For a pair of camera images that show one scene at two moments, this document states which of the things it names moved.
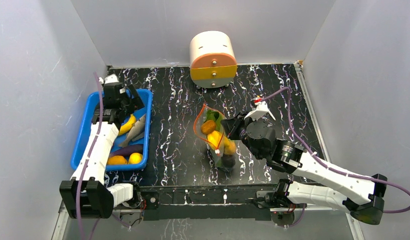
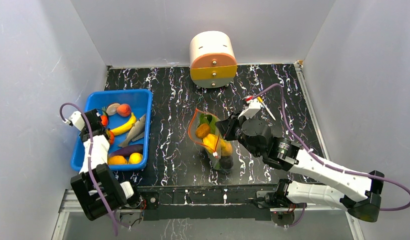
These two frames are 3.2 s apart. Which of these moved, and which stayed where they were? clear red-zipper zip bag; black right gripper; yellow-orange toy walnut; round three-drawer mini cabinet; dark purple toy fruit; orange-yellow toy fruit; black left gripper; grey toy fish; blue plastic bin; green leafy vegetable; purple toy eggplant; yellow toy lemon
Moved: green leafy vegetable; orange-yellow toy fruit; black left gripper; clear red-zipper zip bag
Stayed: black right gripper; yellow toy lemon; blue plastic bin; purple toy eggplant; yellow-orange toy walnut; grey toy fish; dark purple toy fruit; round three-drawer mini cabinet
